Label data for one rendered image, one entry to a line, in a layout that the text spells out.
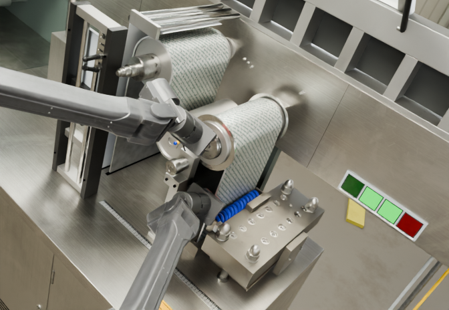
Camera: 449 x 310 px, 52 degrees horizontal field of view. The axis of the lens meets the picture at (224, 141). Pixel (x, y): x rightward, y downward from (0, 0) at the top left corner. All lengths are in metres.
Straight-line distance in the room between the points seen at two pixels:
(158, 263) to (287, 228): 0.57
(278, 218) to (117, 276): 0.48
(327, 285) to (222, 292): 1.55
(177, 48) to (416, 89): 0.63
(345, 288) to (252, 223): 1.58
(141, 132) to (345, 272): 2.20
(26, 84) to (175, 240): 0.40
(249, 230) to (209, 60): 0.48
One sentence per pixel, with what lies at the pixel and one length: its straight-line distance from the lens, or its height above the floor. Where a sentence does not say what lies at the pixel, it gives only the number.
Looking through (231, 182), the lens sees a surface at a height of 1.14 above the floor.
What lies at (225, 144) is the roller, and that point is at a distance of 1.12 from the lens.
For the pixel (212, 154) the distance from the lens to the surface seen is 1.14.
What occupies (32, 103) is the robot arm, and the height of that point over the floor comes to 1.44.
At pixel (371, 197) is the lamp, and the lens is 1.36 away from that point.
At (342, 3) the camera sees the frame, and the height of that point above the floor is 1.61.
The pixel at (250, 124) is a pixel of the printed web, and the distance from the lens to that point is 1.19.
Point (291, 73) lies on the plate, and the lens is 1.36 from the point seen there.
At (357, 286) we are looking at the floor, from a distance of 2.90.
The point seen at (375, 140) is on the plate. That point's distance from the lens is 1.30.
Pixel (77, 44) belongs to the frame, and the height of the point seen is 1.33.
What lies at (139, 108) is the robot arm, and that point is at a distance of 0.87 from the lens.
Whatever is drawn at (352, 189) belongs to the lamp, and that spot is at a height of 1.18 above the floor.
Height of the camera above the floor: 1.89
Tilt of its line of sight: 33 degrees down
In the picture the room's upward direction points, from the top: 20 degrees clockwise
